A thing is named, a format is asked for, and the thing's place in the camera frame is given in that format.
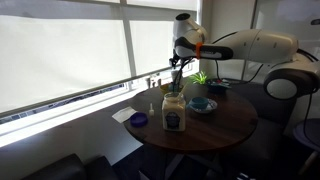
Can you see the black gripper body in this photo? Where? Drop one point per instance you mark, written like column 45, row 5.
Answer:
column 174, row 62

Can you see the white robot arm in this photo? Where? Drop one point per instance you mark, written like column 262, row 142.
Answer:
column 292, row 75

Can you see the yellow bowl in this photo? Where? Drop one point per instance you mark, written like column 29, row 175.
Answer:
column 166, row 88

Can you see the dark blue bowl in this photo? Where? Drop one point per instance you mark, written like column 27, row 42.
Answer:
column 217, row 86

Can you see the green plant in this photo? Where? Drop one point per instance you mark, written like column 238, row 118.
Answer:
column 198, row 78

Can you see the white mayonnaise jar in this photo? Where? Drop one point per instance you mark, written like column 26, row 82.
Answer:
column 173, row 112

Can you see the teal cup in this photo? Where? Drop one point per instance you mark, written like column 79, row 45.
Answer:
column 199, row 102

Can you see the blue white saucer plate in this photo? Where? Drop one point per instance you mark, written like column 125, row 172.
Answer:
column 212, row 105

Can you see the round wooden table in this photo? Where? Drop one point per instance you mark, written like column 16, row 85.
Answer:
column 227, row 126

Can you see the blue jar lid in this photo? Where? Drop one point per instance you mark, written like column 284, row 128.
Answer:
column 138, row 119

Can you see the white paper napkin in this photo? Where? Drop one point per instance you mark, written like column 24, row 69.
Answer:
column 124, row 114

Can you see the black chair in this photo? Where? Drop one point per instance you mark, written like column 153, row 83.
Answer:
column 273, row 115

